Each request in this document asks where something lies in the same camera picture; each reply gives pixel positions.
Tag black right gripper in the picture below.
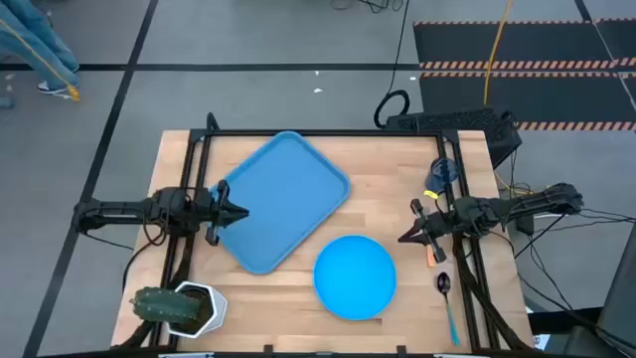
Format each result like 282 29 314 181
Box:
397 197 466 265

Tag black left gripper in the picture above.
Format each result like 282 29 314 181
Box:
192 179 250 247

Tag metal spoon teal handle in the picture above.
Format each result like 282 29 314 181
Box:
436 271 461 348

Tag translucent blue faceted cup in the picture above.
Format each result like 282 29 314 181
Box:
424 157 461 197

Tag blue rectangular plastic tray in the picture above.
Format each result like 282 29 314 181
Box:
208 129 353 276

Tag white hexagonal plant pot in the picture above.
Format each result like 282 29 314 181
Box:
166 280 229 340

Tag green cactus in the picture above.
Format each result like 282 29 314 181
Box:
129 286 204 325

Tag black computer case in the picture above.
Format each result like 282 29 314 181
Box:
385 107 524 170

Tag black floor mat striped edges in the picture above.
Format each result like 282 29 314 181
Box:
412 18 636 132

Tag person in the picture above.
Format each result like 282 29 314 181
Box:
0 0 81 103

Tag black metal table frame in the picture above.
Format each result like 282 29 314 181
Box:
116 112 536 357

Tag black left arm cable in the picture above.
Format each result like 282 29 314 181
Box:
79 218 173 295

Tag long black hanging cable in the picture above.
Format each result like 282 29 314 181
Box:
373 0 411 130

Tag thin yellow cord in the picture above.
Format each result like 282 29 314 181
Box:
0 18 81 103

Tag long yellow hanging cable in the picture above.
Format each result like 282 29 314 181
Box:
483 0 514 107

